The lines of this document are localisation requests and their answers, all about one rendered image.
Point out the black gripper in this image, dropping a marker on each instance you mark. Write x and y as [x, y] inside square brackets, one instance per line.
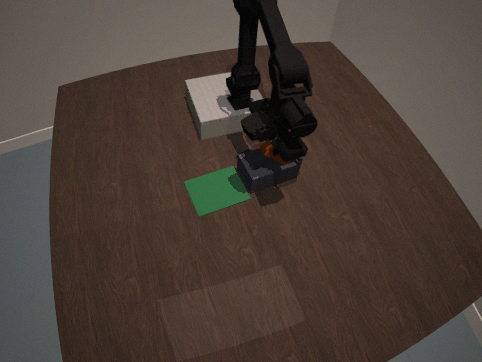
[287, 145]

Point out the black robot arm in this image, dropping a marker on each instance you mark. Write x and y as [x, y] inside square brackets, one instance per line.
[287, 66]

